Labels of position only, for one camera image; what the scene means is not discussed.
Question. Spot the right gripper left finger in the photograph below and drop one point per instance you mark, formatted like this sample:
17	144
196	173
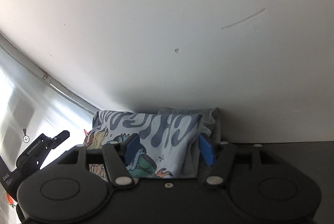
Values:
117	156

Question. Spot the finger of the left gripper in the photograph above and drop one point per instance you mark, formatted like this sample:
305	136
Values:
58	136

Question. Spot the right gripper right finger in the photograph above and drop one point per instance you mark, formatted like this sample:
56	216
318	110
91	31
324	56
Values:
220	158

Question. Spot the light blue t-shirt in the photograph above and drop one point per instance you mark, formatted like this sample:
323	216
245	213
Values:
169	146

